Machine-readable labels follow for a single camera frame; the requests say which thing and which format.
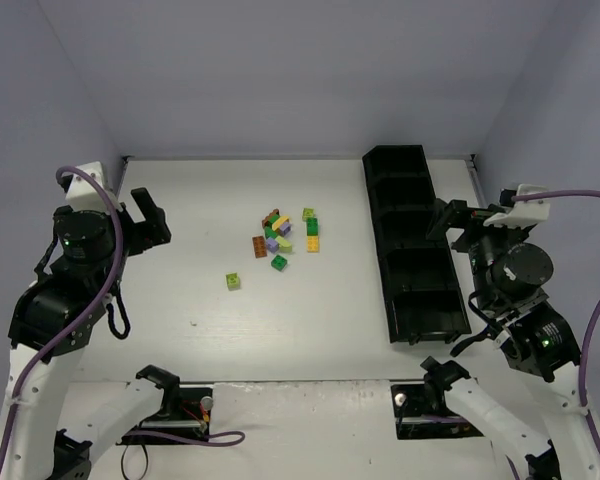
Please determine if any lime green square lego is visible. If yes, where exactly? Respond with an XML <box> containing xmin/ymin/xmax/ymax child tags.
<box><xmin>225</xmin><ymin>272</ymin><xmax>241</xmax><ymax>290</ymax></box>

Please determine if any dark green arch lego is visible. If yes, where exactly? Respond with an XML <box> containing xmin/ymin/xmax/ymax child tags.
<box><xmin>264</xmin><ymin>225</ymin><xmax>280</xmax><ymax>239</ymax></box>

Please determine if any purple square lego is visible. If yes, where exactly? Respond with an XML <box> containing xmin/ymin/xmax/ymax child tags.
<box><xmin>265</xmin><ymin>237</ymin><xmax>280</xmax><ymax>253</ymax></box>

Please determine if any dark green square lego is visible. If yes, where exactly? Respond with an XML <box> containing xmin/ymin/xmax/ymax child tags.
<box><xmin>271</xmin><ymin>255</ymin><xmax>288</xmax><ymax>272</ymax></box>

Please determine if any lime green curved lego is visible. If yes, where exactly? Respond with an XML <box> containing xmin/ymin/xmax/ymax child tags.
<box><xmin>276</xmin><ymin>236</ymin><xmax>293</xmax><ymax>253</ymax></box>

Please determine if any dark green curved lego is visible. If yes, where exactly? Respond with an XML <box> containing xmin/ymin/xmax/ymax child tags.
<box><xmin>306</xmin><ymin>217</ymin><xmax>319</xmax><ymax>236</ymax></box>

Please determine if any yellow long lego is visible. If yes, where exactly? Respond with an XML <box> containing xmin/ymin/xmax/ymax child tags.
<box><xmin>306</xmin><ymin>235</ymin><xmax>320</xmax><ymax>253</ymax></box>

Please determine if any lime green small lego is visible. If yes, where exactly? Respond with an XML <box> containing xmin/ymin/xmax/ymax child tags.
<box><xmin>302</xmin><ymin>208</ymin><xmax>316</xmax><ymax>222</ymax></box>

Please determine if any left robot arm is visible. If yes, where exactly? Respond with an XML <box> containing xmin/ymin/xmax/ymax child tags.
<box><xmin>0</xmin><ymin>206</ymin><xmax>180</xmax><ymax>479</ymax></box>

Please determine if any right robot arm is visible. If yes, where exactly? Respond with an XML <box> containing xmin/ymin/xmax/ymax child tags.
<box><xmin>421</xmin><ymin>194</ymin><xmax>600</xmax><ymax>479</ymax></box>

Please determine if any black compartment bin row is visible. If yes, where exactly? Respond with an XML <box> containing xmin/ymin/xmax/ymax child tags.
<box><xmin>362</xmin><ymin>145</ymin><xmax>471</xmax><ymax>345</ymax></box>

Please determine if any dark brown lego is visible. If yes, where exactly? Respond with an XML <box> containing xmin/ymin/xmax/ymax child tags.
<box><xmin>261</xmin><ymin>209</ymin><xmax>280</xmax><ymax>227</ymax></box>

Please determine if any yellow curved lego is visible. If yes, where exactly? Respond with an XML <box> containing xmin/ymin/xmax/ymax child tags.
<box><xmin>271</xmin><ymin>216</ymin><xmax>291</xmax><ymax>232</ymax></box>

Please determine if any purple block lego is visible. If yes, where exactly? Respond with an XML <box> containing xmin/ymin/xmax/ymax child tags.
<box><xmin>278</xmin><ymin>222</ymin><xmax>292</xmax><ymax>237</ymax></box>

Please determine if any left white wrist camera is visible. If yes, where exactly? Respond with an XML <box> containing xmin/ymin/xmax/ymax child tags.
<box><xmin>65</xmin><ymin>162</ymin><xmax>119</xmax><ymax>212</ymax></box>

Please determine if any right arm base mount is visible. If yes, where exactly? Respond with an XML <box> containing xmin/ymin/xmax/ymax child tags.
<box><xmin>390</xmin><ymin>356</ymin><xmax>483</xmax><ymax>441</ymax></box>

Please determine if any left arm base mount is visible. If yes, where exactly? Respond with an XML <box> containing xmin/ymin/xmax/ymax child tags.
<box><xmin>116</xmin><ymin>365</ymin><xmax>213</xmax><ymax>446</ymax></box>

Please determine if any black loop cable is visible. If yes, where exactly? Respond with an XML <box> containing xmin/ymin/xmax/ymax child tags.
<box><xmin>118</xmin><ymin>442</ymin><xmax>150</xmax><ymax>480</ymax></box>

